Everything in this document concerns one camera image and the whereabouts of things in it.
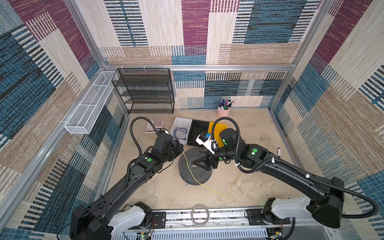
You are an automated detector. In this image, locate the black plastic bin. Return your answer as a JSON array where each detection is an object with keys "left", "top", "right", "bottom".
[{"left": 187, "top": 120, "right": 210, "bottom": 147}]

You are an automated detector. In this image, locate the pink metal pen bucket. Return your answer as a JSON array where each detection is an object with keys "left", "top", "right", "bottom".
[{"left": 217, "top": 106, "right": 231, "bottom": 118}]

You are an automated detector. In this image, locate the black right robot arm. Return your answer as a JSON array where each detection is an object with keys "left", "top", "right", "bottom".
[{"left": 194, "top": 117, "right": 379, "bottom": 229}]

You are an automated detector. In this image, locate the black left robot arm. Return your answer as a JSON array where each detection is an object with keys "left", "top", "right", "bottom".
[{"left": 67, "top": 130, "right": 184, "bottom": 240}]

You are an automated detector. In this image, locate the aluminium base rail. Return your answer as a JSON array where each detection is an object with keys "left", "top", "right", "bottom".
[{"left": 115, "top": 207, "right": 338, "bottom": 240}]

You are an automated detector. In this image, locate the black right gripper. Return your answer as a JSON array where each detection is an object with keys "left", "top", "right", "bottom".
[{"left": 192, "top": 144, "right": 238, "bottom": 172}]

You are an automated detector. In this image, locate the black wire mesh shelf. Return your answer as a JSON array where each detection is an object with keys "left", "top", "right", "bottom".
[{"left": 112, "top": 68, "right": 175, "bottom": 114}]

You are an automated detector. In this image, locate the blue cable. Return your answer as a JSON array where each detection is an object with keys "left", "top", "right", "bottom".
[{"left": 173, "top": 126, "right": 188, "bottom": 141}]

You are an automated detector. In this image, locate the yellow cable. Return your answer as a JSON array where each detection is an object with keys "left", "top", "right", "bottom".
[{"left": 182, "top": 150, "right": 241, "bottom": 199}]

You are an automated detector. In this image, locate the yellow plastic bin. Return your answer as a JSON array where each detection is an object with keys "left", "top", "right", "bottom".
[{"left": 208, "top": 122, "right": 227, "bottom": 147}]

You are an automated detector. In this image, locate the white wire mesh basket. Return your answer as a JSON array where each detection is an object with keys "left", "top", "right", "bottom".
[{"left": 65, "top": 71, "right": 115, "bottom": 135}]

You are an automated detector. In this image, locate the clear coiled cable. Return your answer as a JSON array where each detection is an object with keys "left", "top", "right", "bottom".
[{"left": 190, "top": 204, "right": 211, "bottom": 227}]

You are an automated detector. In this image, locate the white plastic bin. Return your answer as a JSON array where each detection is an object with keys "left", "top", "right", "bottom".
[{"left": 170, "top": 117, "right": 192, "bottom": 145}]

